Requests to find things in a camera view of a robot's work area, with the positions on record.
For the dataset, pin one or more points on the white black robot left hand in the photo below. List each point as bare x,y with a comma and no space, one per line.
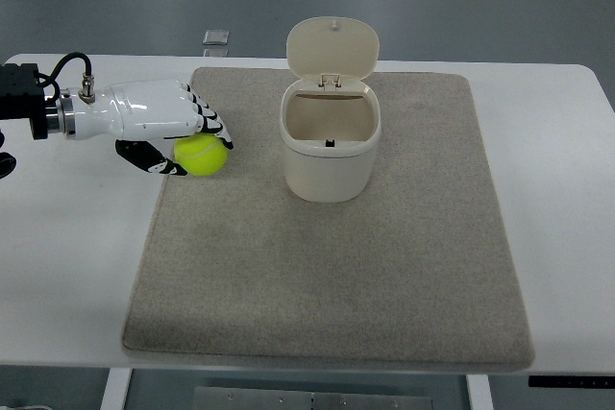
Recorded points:
135,114

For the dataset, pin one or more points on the yellow tennis ball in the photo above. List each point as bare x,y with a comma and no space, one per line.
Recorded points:
200,154

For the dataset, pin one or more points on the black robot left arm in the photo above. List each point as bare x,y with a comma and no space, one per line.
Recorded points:
26,93

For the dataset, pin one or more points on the small clear floor plate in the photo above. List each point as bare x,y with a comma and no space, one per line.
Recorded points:
216,37

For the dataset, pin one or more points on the cream lidded plastic bin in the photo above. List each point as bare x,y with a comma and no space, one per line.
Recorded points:
330,119

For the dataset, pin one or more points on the white table leg left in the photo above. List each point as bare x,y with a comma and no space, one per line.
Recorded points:
116,389

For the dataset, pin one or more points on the white table leg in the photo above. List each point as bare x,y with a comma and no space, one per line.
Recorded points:
116,389
479,392

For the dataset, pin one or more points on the beige felt mat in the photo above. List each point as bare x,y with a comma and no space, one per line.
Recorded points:
414,272

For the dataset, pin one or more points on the white table leg right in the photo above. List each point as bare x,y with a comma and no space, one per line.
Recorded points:
479,392

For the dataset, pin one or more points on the black table control panel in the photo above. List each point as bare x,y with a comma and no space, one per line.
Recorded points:
601,382

